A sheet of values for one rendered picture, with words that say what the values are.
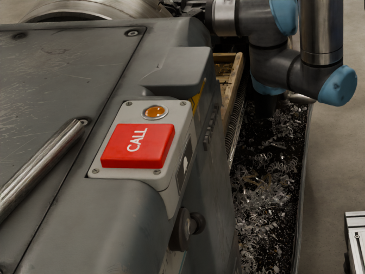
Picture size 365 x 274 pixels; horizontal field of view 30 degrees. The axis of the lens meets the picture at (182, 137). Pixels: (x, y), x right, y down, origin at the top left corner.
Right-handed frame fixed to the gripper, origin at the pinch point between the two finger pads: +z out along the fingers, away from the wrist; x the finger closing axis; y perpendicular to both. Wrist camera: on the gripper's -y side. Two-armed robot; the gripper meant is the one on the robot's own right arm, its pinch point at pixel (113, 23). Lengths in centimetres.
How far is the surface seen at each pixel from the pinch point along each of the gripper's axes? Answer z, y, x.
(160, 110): -27, -58, 17
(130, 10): -12.5, -22.5, 12.5
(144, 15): -14.2, -21.6, 11.2
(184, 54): -27, -45, 17
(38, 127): -15, -61, 16
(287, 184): -30, 17, -52
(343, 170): -41, 95, -106
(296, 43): -25, 95, -53
